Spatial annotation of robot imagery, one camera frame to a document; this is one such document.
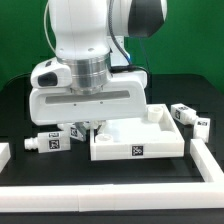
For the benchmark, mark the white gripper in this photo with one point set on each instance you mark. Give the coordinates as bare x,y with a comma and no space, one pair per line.
52,100

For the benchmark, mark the white square table top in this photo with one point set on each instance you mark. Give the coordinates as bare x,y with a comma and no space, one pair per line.
154,135

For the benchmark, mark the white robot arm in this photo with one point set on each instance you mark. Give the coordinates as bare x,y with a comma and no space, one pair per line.
80,84

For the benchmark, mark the white left fence block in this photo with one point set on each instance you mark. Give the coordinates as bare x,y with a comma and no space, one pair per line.
5,155

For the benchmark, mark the white front fence rail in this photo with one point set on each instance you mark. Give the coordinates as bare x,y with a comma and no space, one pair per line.
112,197

